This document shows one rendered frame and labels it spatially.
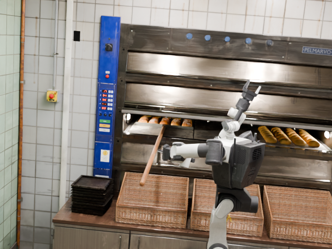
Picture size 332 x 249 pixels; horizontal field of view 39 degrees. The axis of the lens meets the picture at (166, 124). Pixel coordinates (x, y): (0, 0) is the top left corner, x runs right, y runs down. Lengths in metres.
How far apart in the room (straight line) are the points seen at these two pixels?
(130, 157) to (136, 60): 0.83
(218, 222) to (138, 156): 1.16
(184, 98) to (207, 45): 0.47
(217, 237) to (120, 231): 0.83
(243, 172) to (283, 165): 1.16
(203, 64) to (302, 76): 0.81
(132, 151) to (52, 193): 0.82
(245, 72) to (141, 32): 0.92
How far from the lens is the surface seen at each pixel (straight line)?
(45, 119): 4.18
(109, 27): 3.95
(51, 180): 4.30
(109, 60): 3.95
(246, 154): 2.97
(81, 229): 3.77
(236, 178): 3.03
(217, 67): 3.93
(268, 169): 4.10
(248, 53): 3.95
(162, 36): 3.94
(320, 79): 4.05
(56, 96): 4.04
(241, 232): 3.73
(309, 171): 4.17
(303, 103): 4.06
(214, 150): 2.90
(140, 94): 3.97
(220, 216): 3.17
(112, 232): 3.73
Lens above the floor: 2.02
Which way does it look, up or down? 11 degrees down
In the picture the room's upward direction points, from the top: 5 degrees clockwise
